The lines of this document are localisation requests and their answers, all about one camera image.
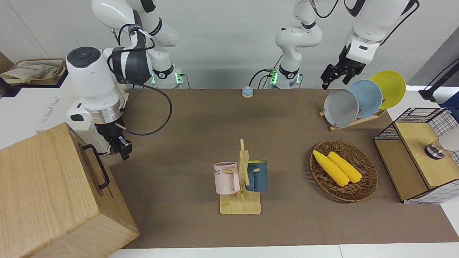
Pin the dark blue mug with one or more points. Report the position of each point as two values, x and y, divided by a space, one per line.
260 177

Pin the light wooden drawer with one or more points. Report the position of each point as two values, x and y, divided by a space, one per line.
107 204

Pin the yellow plate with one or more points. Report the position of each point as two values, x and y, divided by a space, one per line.
392 86

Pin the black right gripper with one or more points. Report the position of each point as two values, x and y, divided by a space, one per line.
111 132

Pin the white silver cylindrical device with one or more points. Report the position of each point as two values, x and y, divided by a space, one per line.
450 139

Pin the tray with cloth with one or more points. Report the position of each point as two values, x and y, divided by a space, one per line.
32 70

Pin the round brown wicker basket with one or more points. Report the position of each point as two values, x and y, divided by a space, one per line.
358 193

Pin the black stand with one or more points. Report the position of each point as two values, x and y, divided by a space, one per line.
428 95

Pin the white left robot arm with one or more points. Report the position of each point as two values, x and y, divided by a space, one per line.
373 21

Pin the light wooden cabinet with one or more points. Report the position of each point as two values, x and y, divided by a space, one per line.
43 186

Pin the pink mug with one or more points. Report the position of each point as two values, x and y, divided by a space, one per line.
224 179

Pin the wooden mug rack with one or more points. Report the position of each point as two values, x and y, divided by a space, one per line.
240 206

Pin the small blue round button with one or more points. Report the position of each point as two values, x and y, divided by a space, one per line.
247 92

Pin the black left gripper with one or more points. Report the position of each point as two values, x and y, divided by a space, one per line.
344 66

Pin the wooden plate rack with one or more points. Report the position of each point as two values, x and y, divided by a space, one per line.
358 122

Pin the grey plate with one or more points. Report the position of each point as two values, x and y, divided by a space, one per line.
340 107

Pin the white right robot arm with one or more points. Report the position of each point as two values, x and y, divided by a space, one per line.
89 79

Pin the yellow corn cob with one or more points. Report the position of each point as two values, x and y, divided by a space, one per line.
330 168
346 167

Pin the light blue plate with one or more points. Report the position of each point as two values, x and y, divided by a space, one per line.
369 96

